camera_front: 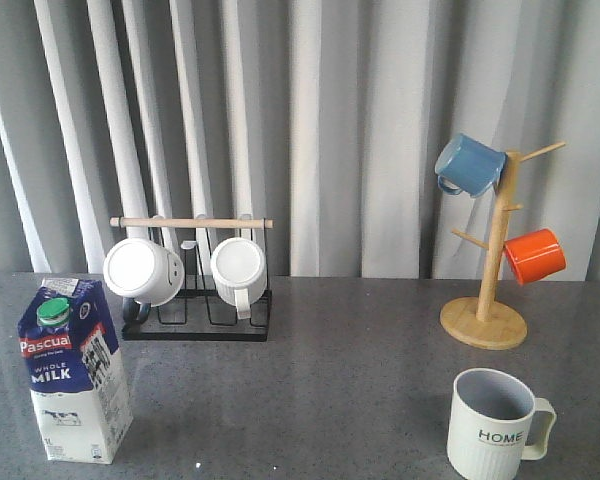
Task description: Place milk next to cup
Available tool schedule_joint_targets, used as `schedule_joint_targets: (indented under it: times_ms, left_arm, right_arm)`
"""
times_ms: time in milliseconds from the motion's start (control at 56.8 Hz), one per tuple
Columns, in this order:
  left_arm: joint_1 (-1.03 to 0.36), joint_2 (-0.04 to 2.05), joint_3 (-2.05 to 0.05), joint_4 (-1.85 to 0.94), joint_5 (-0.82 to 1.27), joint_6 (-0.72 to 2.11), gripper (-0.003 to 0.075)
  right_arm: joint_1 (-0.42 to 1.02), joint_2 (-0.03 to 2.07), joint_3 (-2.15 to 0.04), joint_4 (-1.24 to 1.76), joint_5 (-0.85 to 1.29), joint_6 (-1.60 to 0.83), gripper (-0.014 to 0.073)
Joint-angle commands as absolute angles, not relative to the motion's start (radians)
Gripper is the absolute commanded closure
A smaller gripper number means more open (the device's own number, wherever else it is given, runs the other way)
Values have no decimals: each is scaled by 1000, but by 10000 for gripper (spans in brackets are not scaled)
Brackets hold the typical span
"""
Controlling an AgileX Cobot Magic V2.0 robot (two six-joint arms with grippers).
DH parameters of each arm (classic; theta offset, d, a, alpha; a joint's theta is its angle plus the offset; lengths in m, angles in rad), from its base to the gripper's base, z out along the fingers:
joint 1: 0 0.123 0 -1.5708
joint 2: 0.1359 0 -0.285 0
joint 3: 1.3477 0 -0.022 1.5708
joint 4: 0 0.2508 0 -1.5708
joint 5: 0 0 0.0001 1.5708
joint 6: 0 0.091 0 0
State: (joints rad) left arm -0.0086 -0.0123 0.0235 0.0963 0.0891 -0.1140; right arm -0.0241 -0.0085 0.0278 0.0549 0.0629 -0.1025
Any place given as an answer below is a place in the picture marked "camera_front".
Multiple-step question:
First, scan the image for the cream HOME mug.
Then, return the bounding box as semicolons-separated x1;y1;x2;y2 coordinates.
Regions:
447;368;557;479

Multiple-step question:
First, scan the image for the blue white milk carton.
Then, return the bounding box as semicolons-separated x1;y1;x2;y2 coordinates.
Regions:
17;278;133;464

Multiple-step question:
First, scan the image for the white ribbed mug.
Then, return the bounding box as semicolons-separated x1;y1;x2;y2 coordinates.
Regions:
211;237;266;319

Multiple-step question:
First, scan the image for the grey pleated curtain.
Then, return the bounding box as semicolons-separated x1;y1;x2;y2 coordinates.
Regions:
0;1;600;281

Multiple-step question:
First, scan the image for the white smiley face mug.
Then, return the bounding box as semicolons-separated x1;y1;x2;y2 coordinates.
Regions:
103;238;185;324

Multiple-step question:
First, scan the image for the blue enamel mug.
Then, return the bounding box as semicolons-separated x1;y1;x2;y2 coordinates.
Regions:
435;133;507;198

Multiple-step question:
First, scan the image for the wooden mug tree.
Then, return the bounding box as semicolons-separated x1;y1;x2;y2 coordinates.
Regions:
440;141;566;350

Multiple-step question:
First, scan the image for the orange enamel mug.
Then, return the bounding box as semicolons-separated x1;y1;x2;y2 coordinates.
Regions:
504;229;567;285

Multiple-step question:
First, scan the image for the black wire mug rack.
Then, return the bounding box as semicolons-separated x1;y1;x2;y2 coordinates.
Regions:
110;216;273;342

